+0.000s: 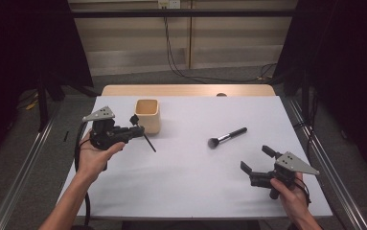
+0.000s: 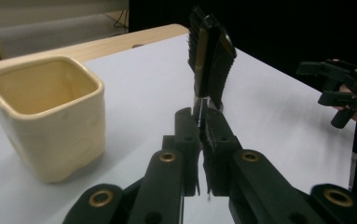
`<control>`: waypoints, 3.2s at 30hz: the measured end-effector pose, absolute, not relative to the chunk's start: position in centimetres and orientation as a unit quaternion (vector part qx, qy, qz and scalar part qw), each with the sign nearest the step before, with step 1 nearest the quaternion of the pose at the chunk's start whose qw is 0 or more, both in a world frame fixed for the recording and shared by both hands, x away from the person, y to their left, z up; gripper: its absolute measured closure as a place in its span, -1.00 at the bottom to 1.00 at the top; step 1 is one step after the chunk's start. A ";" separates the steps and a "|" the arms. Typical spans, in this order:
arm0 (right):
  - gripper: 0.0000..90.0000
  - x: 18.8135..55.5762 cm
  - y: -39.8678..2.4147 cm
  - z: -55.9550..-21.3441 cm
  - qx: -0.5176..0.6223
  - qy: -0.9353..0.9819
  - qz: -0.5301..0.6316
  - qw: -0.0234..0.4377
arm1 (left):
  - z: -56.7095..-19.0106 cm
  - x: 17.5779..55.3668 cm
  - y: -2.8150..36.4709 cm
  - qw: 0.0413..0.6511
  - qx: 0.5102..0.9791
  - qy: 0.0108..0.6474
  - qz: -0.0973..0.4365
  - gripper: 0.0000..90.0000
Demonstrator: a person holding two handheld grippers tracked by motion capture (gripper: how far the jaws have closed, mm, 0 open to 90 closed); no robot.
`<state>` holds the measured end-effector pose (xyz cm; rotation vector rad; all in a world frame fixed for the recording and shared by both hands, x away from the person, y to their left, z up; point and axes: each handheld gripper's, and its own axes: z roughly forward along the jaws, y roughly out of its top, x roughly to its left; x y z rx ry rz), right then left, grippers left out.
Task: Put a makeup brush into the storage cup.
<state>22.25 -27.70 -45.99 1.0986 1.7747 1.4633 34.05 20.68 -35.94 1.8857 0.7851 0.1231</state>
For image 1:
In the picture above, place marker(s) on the large powder makeup brush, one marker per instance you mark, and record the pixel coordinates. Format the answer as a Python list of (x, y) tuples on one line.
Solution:
[(225, 137)]

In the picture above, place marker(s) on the person's right hand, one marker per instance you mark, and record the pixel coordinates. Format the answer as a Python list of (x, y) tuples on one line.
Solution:
[(294, 201)]

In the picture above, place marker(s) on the black horizontal bar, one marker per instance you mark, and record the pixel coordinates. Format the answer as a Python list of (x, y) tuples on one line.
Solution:
[(184, 13)]

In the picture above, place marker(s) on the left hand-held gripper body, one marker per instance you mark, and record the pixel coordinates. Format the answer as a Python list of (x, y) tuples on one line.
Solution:
[(104, 132)]

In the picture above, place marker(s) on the yellow floor item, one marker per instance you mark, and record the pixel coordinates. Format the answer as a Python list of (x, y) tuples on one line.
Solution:
[(31, 105)]

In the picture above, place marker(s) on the white wall socket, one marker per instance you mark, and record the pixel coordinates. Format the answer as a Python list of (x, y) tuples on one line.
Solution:
[(169, 4)]

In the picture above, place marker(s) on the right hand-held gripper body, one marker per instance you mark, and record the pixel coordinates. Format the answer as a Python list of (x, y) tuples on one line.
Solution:
[(286, 163)]

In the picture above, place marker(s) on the black curtain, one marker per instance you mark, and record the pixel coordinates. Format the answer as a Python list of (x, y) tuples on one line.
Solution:
[(18, 64), (347, 80)]

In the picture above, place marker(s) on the thin black makeup brush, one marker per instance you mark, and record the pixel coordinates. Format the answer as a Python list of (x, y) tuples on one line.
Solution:
[(134, 119)]

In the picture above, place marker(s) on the white table mat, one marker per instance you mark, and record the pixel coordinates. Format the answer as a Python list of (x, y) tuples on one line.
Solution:
[(187, 185)]

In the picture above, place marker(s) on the aluminium floor rail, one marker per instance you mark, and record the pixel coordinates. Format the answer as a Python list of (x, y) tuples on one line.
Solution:
[(21, 175), (328, 166)]

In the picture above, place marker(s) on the beige square cup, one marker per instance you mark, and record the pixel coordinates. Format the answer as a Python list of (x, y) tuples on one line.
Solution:
[(149, 123)]

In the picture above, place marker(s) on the black metal stand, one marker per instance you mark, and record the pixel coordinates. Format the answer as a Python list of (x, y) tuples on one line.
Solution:
[(42, 108)]

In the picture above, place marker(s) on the person's left hand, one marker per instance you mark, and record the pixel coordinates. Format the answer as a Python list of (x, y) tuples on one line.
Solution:
[(91, 159)]

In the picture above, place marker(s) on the wooden table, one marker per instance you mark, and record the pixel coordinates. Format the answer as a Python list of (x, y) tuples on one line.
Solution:
[(178, 90)]

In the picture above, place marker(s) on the small black floor object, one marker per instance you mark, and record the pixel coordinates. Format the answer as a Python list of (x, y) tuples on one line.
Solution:
[(66, 136)]

